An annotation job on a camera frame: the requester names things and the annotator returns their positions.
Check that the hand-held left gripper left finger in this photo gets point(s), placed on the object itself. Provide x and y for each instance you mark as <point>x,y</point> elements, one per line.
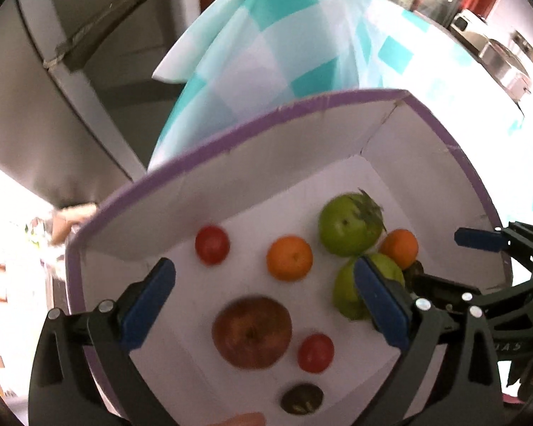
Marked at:
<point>149,306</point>

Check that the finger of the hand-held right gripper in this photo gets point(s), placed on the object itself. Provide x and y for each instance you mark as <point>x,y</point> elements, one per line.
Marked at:
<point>444,289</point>
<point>479,238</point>

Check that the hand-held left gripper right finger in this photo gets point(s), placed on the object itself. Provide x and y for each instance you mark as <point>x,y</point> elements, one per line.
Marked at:
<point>382,301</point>

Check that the green apple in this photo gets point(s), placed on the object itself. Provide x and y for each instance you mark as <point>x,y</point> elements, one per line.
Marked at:
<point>348,293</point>

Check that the dark passion fruit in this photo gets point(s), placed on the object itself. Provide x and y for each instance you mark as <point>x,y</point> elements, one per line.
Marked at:
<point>414,270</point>
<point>302,398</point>

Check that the small orange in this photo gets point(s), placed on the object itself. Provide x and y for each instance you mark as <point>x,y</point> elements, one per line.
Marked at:
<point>402,246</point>

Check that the red tomato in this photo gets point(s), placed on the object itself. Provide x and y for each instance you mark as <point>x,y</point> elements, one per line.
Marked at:
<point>212,244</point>
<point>315,353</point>

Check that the large orange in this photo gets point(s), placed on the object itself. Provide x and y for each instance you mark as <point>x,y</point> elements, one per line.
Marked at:
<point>289,257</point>

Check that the purple cardboard box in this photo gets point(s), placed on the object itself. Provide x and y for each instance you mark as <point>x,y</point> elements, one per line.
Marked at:
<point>257,177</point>

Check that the green fruit with leaves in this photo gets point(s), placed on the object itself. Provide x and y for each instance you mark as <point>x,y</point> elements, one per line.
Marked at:
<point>344,226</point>

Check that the red-brown apple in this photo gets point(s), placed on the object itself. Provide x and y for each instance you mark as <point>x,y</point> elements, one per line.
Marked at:
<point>252,332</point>

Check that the beige object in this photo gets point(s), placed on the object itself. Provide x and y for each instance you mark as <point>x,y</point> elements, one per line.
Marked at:
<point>73,221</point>

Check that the silver cooking pot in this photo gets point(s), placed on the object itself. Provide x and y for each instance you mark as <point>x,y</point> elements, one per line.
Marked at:
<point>504,55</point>

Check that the white kitchen appliance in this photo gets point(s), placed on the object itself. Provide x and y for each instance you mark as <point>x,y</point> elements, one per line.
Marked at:
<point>466,26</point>

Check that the grey refrigerator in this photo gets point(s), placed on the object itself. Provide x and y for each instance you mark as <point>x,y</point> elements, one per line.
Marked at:
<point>49,97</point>

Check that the teal checkered tablecloth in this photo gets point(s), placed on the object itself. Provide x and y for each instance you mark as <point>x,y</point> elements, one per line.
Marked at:
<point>266,66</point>

